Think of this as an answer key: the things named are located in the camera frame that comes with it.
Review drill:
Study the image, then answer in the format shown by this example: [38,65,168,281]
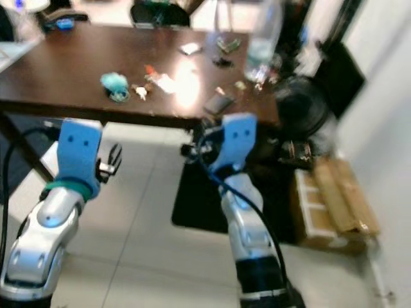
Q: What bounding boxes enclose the brown cardboard box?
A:
[289,157,381,254]

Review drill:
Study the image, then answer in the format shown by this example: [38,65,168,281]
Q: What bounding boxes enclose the black cabinet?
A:
[311,38,360,97]

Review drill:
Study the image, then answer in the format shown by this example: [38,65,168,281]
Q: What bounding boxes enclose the clear plastic bottle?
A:
[244,0,284,84]

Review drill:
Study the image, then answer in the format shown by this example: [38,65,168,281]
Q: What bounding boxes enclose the black floor mat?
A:
[172,148,296,244]

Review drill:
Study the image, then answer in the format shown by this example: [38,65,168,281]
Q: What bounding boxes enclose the small beige keychain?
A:
[132,85,150,100]

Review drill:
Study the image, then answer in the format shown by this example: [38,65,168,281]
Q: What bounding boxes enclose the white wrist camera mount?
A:
[209,112,258,177]
[57,117,103,200]

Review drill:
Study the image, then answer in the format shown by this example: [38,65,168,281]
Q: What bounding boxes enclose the green handled cutting pliers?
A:
[217,38,241,53]

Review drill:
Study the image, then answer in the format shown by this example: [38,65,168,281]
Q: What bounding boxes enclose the teal fluffy keychain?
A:
[101,72,130,103]

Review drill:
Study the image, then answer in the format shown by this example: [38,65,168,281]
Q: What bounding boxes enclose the dark floor rug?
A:
[0,115,58,187]

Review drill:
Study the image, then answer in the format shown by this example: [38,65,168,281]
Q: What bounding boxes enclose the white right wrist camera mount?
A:
[209,112,258,177]

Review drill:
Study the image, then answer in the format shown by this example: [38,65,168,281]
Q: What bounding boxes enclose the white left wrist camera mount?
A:
[57,117,103,200]

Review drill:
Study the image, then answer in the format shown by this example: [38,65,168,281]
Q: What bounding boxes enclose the black round fan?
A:
[273,76,328,139]

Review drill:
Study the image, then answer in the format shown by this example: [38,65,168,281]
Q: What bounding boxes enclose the dark brown wooden table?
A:
[0,24,280,187]

